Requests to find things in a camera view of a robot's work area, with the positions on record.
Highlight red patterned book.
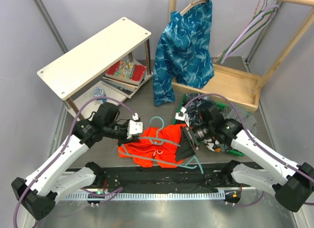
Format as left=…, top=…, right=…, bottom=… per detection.
left=104, top=60, right=146, bottom=86

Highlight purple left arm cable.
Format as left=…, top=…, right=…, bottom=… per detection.
left=12, top=95, right=138, bottom=228

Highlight camouflage orange shorts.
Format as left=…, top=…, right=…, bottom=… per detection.
left=203, top=137, right=231, bottom=152

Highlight blue patterned tape roll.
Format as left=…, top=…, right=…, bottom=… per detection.
left=92, top=87, right=106, bottom=97

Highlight white two-tier shelf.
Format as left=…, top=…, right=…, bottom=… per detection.
left=37, top=17, right=152, bottom=116

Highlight lilac hanger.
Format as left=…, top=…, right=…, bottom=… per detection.
left=222, top=4, right=280, bottom=61

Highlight wooden clothes rack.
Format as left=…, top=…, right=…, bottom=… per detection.
left=172, top=0, right=314, bottom=112

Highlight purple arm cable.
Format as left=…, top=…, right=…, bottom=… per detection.
left=181, top=93, right=314, bottom=206
left=12, top=95, right=138, bottom=228

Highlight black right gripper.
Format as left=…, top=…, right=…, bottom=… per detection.
left=175, top=121, right=214, bottom=161

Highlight stack of books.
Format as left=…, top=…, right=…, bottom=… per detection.
left=102, top=77, right=144, bottom=98

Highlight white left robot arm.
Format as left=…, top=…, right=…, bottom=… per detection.
left=11, top=103, right=143, bottom=221

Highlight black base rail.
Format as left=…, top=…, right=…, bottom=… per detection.
left=58, top=161, right=251, bottom=197

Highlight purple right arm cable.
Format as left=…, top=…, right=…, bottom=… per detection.
left=181, top=93, right=314, bottom=206

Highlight grey shorts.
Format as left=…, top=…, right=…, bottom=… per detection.
left=221, top=105, right=257, bottom=135

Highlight teal hanger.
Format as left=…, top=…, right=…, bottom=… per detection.
left=113, top=116, right=205, bottom=174

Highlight blue patterned shorts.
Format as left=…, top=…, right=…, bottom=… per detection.
left=153, top=0, right=214, bottom=106

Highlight green hanger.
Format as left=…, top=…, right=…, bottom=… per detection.
left=217, top=9, right=278, bottom=64

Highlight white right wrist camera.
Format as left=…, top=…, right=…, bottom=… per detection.
left=175, top=107, right=189, bottom=127

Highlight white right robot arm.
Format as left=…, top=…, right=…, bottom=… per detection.
left=176, top=102, right=314, bottom=212

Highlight green plastic tray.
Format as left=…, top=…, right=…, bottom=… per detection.
left=177, top=94, right=244, bottom=156

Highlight white slotted cable duct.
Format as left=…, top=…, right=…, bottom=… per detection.
left=62, top=191, right=225, bottom=201

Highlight wooden hanger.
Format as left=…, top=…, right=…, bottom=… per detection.
left=180, top=0, right=209, bottom=15

